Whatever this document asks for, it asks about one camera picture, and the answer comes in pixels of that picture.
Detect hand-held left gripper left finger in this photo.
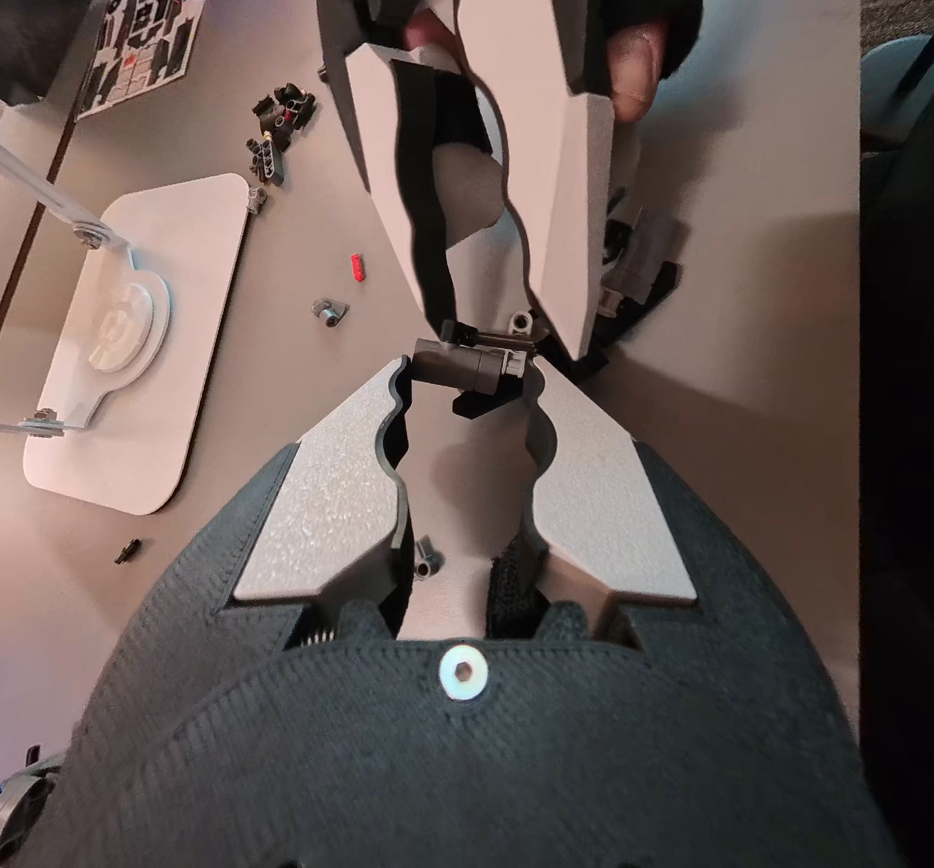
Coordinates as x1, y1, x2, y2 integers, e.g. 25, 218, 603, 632
232, 355, 415, 605

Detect person's right hand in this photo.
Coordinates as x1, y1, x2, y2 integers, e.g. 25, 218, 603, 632
405, 7, 671, 125

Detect grey round floor base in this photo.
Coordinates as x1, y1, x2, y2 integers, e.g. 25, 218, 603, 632
861, 35, 934, 150

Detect grey black lego assembly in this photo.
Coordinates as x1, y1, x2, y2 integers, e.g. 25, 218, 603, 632
412, 185, 683, 422

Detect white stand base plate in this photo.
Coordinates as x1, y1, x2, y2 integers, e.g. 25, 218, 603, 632
22, 173, 252, 516

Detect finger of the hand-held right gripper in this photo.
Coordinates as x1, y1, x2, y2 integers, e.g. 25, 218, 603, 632
454, 0, 617, 364
344, 42, 468, 335

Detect lego sticker sheet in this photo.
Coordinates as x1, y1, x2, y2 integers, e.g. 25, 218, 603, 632
75, 0, 223, 122

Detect pale stand bracket with disc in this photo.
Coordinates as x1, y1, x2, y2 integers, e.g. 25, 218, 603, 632
33, 240, 175, 434

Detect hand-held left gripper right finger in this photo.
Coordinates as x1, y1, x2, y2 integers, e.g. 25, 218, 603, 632
520, 359, 699, 610

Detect lego pieces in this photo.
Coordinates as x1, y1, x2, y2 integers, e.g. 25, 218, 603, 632
244, 82, 318, 218

